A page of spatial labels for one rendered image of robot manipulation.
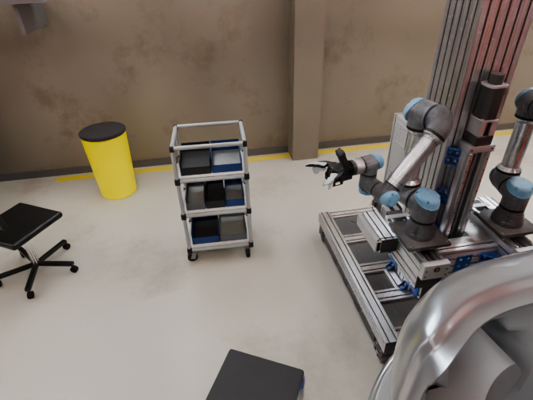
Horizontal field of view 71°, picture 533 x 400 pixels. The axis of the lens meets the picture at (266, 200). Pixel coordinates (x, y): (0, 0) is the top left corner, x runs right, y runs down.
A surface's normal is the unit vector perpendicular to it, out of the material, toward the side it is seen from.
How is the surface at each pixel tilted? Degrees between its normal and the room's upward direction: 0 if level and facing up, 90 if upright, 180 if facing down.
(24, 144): 90
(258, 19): 90
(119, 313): 0
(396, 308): 0
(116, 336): 0
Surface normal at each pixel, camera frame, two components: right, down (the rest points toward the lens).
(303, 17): 0.18, 0.54
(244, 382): -0.03, -0.83
